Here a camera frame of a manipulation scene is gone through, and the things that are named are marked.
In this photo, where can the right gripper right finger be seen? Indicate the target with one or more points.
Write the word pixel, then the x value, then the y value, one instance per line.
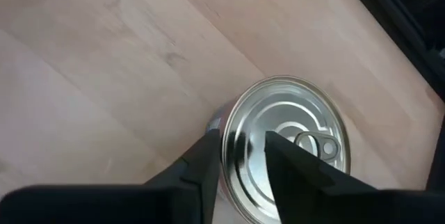
pixel 330 203

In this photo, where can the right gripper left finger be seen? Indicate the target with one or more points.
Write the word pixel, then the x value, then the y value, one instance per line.
pixel 167 203

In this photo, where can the Wild Planet seafood can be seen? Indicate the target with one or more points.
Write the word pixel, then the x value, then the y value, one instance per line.
pixel 278 112

